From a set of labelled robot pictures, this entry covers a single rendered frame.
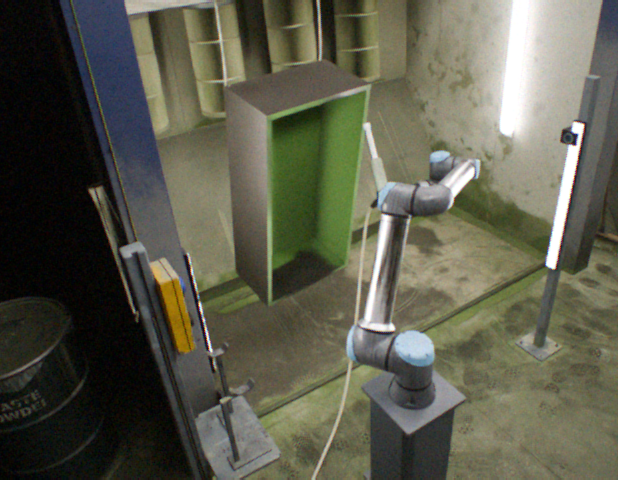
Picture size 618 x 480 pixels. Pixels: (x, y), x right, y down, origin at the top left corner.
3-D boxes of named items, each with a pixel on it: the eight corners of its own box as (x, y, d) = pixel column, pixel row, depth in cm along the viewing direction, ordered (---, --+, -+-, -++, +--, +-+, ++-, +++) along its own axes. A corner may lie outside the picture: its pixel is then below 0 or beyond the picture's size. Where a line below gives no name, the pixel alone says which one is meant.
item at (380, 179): (383, 228, 262) (398, 219, 240) (374, 230, 261) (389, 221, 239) (360, 136, 267) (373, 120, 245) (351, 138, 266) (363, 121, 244)
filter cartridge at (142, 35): (146, 131, 362) (119, 5, 318) (186, 138, 346) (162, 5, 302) (107, 151, 336) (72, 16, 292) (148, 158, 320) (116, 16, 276)
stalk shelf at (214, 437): (188, 424, 190) (187, 422, 190) (242, 398, 200) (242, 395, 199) (221, 488, 167) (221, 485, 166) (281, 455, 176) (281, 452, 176)
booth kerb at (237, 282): (156, 324, 356) (152, 310, 350) (155, 323, 358) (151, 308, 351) (447, 206, 466) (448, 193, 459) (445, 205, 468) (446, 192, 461)
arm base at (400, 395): (445, 395, 210) (447, 378, 204) (410, 417, 202) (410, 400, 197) (414, 368, 224) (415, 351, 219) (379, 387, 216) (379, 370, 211)
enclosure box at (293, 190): (235, 272, 317) (223, 86, 239) (313, 235, 346) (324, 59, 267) (268, 307, 297) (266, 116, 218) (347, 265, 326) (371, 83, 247)
